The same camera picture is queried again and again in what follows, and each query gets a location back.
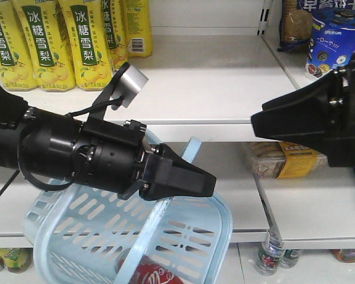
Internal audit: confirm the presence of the light blue plastic basket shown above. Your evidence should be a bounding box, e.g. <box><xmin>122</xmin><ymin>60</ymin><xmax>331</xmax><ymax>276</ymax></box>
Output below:
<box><xmin>23</xmin><ymin>130</ymin><xmax>234</xmax><ymax>284</ymax></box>

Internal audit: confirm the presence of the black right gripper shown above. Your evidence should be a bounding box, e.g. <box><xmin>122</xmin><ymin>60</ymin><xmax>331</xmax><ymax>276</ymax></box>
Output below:
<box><xmin>251</xmin><ymin>54</ymin><xmax>355</xmax><ymax>167</ymax></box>

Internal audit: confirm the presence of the red aluminium cola bottle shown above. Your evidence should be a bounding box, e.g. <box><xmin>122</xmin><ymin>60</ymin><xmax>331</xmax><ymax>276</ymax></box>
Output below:
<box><xmin>129</xmin><ymin>256</ymin><xmax>184</xmax><ymax>284</ymax></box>

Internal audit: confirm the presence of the brown snack bag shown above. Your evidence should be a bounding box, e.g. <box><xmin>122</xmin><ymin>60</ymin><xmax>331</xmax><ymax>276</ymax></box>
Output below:
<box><xmin>279</xmin><ymin>0</ymin><xmax>312</xmax><ymax>52</ymax></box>

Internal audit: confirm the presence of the blue cookie cup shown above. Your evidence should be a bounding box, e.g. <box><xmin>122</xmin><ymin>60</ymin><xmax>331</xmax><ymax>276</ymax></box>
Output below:
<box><xmin>305</xmin><ymin>8</ymin><xmax>355</xmax><ymax>80</ymax></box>

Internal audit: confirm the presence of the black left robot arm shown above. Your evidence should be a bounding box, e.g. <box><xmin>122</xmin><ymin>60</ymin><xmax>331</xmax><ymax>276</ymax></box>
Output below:
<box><xmin>0</xmin><ymin>86</ymin><xmax>216</xmax><ymax>201</ymax></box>

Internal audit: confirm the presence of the clear water bottle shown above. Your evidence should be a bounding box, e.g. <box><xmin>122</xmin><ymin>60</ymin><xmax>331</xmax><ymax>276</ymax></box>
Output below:
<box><xmin>256</xmin><ymin>231</ymin><xmax>284</xmax><ymax>276</ymax></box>
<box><xmin>281</xmin><ymin>249</ymin><xmax>303</xmax><ymax>269</ymax></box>

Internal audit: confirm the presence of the yellow pear drink carton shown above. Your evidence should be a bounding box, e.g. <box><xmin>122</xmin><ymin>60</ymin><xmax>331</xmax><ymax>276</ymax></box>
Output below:
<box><xmin>0</xmin><ymin>1</ymin><xmax>38</xmax><ymax>91</ymax></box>
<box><xmin>12</xmin><ymin>1</ymin><xmax>76</xmax><ymax>92</ymax></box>
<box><xmin>59</xmin><ymin>0</ymin><xmax>112</xmax><ymax>91</ymax></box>

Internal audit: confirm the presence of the clear cookie box yellow label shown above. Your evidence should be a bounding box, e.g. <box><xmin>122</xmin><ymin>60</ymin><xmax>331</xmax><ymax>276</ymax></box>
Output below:
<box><xmin>242</xmin><ymin>141</ymin><xmax>328</xmax><ymax>179</ymax></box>

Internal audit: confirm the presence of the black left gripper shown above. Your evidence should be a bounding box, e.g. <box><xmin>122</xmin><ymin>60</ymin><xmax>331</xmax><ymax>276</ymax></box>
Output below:
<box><xmin>74</xmin><ymin>119</ymin><xmax>217</xmax><ymax>201</ymax></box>

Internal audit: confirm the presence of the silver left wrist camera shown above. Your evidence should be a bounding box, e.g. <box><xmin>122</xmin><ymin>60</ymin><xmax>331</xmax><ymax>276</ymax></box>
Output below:
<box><xmin>110</xmin><ymin>62</ymin><xmax>149</xmax><ymax>111</ymax></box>

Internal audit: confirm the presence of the white metal shelf unit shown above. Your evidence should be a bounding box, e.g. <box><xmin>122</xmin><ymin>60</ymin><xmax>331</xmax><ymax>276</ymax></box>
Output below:
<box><xmin>106</xmin><ymin>1</ymin><xmax>355</xmax><ymax>283</ymax></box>

